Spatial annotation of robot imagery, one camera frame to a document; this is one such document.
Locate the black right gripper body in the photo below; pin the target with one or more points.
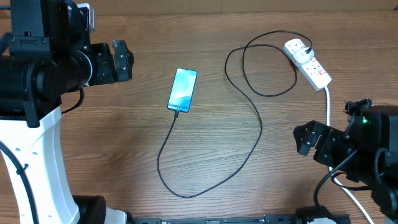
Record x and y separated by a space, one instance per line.
333 151

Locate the white power strip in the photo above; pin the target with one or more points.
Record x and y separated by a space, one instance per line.
313 71

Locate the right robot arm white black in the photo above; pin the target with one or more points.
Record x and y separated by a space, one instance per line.
365 152

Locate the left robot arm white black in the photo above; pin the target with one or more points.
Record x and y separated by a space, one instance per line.
46 54

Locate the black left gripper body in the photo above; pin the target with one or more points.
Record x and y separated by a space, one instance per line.
102 63

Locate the white USB charger plug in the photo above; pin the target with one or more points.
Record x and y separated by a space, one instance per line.
303 55

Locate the blue Samsung Galaxy smartphone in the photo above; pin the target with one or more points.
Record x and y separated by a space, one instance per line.
182 90

